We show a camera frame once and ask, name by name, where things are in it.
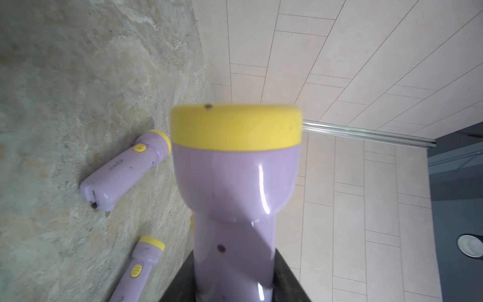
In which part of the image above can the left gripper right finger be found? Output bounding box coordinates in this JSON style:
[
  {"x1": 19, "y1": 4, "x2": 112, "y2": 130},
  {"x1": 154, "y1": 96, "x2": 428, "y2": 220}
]
[{"x1": 272, "y1": 249, "x2": 311, "y2": 302}]

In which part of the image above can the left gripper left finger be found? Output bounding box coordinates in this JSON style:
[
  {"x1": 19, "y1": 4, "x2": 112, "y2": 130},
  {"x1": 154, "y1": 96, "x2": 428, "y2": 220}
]
[{"x1": 159, "y1": 250, "x2": 196, "y2": 302}]

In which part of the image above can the purple flashlight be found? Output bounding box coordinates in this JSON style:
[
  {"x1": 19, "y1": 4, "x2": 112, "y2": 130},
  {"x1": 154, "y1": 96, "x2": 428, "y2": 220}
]
[
  {"x1": 79, "y1": 130, "x2": 172, "y2": 213},
  {"x1": 171, "y1": 104, "x2": 303, "y2": 301},
  {"x1": 109, "y1": 236, "x2": 166, "y2": 302}
]

